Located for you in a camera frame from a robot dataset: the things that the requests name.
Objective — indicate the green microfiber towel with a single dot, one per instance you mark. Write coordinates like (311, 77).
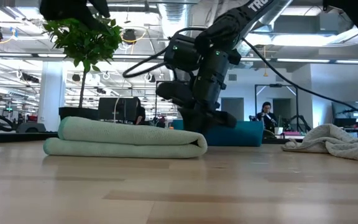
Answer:
(120, 140)

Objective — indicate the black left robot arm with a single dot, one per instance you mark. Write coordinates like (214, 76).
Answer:
(70, 9)

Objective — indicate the dark grey door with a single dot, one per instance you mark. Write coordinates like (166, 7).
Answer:
(232, 109)

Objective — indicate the black metal rack frame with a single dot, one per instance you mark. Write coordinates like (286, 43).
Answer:
(275, 85)

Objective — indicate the white building column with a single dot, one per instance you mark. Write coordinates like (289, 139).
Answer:
(51, 93)

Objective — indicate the black computer monitor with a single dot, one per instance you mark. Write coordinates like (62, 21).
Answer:
(117, 109)

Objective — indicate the black aluminium table frame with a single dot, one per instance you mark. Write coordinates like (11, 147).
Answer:
(17, 137)

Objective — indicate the silver ventilation duct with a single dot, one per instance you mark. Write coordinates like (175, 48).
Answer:
(174, 17)

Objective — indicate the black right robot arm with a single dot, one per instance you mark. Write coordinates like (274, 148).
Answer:
(228, 28)

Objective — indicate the person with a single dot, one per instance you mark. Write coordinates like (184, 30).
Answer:
(140, 113)
(266, 119)

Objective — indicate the computer monitor with bright screen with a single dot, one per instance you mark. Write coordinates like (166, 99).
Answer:
(346, 113)

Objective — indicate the black planter box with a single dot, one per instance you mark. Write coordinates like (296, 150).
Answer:
(78, 113)

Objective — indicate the grey rounded base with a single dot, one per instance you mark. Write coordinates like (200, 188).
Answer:
(31, 128)

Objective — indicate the long ceiling light strip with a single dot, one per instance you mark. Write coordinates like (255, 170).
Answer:
(306, 60)

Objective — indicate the green leafy potted tree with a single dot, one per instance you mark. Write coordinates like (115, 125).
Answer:
(82, 40)

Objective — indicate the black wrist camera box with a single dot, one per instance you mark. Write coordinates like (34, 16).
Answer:
(174, 92)

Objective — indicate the grey waffle-weave towel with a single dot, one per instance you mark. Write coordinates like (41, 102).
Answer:
(337, 143)

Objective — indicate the teal plastic bin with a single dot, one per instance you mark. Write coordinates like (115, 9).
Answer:
(238, 133)

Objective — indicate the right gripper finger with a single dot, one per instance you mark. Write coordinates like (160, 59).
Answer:
(194, 121)
(225, 119)

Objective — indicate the black tripod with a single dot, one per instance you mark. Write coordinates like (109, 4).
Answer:
(300, 123)

